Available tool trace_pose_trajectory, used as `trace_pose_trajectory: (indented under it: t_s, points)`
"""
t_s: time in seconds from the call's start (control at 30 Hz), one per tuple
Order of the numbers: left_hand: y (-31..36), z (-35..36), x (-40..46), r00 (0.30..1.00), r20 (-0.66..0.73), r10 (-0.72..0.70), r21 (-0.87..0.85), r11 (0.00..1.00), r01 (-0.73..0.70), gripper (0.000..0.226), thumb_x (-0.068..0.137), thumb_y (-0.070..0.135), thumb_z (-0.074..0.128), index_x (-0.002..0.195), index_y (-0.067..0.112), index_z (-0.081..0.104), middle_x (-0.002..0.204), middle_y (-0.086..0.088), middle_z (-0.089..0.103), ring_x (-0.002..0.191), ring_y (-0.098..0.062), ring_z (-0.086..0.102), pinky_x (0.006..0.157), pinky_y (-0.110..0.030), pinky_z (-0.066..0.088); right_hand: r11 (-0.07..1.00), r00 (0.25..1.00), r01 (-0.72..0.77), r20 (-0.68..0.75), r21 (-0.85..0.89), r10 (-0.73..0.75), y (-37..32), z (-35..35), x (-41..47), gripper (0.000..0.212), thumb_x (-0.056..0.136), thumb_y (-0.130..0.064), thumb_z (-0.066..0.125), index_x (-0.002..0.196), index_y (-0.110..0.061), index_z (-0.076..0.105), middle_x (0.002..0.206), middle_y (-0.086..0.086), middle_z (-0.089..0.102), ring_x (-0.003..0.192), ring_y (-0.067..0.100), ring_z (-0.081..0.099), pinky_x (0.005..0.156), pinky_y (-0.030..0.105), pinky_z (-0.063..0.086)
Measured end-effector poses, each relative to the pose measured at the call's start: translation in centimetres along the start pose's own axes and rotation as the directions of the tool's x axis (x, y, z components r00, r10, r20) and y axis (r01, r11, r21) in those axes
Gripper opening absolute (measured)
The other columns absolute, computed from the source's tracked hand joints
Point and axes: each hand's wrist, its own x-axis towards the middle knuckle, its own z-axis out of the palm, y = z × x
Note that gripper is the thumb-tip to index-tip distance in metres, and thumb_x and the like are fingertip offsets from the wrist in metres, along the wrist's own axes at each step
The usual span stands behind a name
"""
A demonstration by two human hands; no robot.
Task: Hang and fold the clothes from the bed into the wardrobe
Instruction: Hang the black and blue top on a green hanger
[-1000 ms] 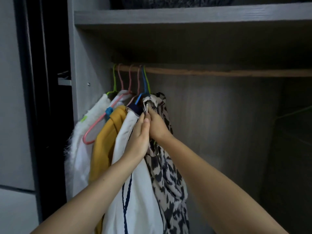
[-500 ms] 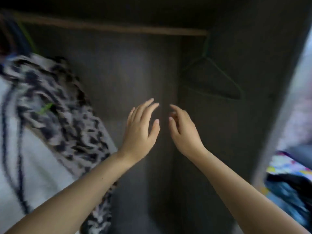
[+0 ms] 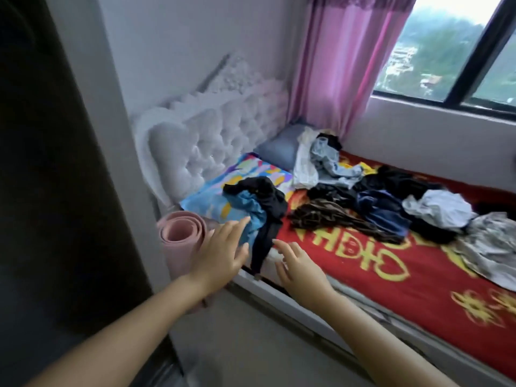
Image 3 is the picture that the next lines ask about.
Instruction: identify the person's left hand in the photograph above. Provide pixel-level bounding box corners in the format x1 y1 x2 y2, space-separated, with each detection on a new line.
189 216 253 297

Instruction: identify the person's right hand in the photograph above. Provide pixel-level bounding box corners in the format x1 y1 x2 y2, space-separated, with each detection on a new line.
271 239 335 311

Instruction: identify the blue garment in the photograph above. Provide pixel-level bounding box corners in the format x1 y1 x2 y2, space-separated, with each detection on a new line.
226 191 268 248

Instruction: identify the brown garment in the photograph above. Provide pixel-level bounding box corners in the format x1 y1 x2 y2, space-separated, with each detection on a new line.
290 197 390 239

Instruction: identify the black garment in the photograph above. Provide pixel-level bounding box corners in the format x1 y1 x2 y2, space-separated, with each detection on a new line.
223 175 290 275

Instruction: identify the pile of mixed clothes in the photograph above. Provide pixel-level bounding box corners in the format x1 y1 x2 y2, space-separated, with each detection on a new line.
290 127 516 292

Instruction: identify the grey wardrobe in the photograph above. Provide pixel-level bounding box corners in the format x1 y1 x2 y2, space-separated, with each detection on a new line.
0 0 174 387

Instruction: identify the person's right forearm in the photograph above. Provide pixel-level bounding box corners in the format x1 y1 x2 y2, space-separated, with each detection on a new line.
314 290 456 387

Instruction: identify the person's left forearm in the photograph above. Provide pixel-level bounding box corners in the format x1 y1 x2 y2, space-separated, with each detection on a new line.
28 274 214 387

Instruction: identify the white bed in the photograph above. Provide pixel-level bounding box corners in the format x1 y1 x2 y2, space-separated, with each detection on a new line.
131 52 516 387

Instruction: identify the pink rolled mat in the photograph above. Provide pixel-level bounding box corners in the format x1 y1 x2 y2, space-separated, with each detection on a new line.
156 210 217 281

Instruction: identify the colourful patterned pillow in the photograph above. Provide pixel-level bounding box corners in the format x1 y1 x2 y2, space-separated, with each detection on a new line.
180 153 296 229

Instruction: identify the white tufted headboard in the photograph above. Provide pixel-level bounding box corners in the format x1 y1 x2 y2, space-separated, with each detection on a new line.
131 52 290 208

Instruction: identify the red bedsheet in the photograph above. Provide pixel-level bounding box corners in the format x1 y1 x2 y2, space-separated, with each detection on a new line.
274 150 516 379

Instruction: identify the grey pillow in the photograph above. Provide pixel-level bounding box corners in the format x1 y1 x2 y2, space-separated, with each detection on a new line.
254 120 317 173

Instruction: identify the wide pink curtain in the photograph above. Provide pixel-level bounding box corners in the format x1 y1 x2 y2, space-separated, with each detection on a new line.
288 0 419 140

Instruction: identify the black framed window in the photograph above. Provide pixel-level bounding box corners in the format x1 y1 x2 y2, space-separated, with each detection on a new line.
373 0 516 119

